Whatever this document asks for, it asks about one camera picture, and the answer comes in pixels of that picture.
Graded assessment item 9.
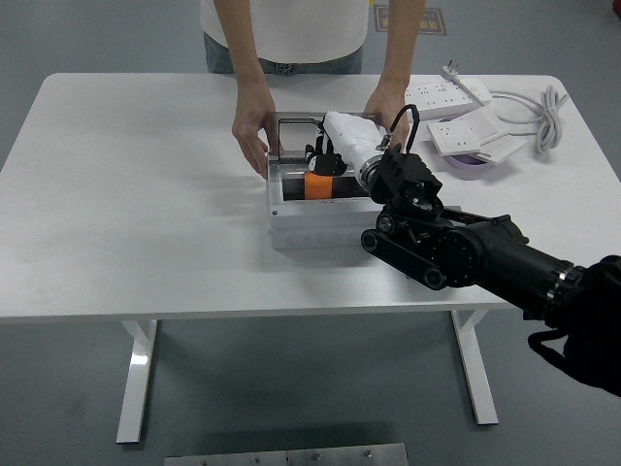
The white table leg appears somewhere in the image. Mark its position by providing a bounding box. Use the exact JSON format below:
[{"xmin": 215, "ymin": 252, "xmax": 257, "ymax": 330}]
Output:
[
  {"xmin": 115, "ymin": 318, "xmax": 159, "ymax": 445},
  {"xmin": 449, "ymin": 310, "xmax": 500, "ymax": 427}
]

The white square socket panel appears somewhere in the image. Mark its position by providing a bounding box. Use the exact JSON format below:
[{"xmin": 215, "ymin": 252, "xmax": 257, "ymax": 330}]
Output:
[{"xmin": 426, "ymin": 109, "xmax": 507, "ymax": 156}]

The brown floor sign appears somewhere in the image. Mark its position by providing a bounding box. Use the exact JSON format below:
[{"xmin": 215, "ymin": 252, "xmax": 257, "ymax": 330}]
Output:
[{"xmin": 373, "ymin": 5, "xmax": 447, "ymax": 36}]

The grey metal plate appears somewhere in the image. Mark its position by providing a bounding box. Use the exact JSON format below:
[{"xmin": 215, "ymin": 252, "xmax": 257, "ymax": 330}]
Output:
[{"xmin": 164, "ymin": 442, "xmax": 409, "ymax": 466}]

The white plain flat panel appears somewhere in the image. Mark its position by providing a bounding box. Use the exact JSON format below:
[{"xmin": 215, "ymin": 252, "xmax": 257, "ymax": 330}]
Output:
[{"xmin": 477, "ymin": 129, "xmax": 528, "ymax": 165}]

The transparent hinged box lid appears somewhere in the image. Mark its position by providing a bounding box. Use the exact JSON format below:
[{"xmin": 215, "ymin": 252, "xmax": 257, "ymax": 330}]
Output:
[{"xmin": 268, "ymin": 111, "xmax": 384, "ymax": 164}]

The person's left hand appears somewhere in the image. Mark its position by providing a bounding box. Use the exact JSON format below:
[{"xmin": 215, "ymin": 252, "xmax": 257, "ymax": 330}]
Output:
[{"xmin": 363, "ymin": 84, "xmax": 409, "ymax": 136}]

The person's right hand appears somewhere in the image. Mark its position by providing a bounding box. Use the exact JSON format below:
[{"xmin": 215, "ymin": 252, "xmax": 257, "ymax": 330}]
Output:
[{"xmin": 231, "ymin": 89, "xmax": 278, "ymax": 181}]

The purple tape roll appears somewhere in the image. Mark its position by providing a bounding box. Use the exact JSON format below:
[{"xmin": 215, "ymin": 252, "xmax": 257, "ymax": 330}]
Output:
[{"xmin": 439, "ymin": 115, "xmax": 495, "ymax": 172}]

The grey electrical enclosure box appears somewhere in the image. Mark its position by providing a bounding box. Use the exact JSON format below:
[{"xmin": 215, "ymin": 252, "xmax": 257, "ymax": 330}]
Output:
[{"xmin": 265, "ymin": 153, "xmax": 385, "ymax": 251}]

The orange cylindrical battery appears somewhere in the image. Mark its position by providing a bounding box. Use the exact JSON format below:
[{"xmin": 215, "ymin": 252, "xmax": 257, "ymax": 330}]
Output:
[{"xmin": 304, "ymin": 172, "xmax": 335, "ymax": 201}]

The white power cord with plug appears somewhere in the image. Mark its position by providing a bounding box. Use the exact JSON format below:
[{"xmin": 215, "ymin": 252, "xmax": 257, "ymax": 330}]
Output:
[{"xmin": 439, "ymin": 60, "xmax": 570, "ymax": 157}]

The long white power strip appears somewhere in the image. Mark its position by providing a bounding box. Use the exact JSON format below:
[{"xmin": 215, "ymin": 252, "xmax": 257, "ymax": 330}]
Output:
[{"xmin": 405, "ymin": 80, "xmax": 493, "ymax": 121}]

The person's torso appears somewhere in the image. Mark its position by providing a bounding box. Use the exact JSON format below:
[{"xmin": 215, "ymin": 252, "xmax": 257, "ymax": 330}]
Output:
[{"xmin": 201, "ymin": 0, "xmax": 370, "ymax": 77}]

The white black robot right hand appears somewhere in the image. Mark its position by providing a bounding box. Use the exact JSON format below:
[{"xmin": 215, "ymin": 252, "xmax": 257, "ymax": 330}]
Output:
[{"xmin": 304, "ymin": 111, "xmax": 387, "ymax": 178}]

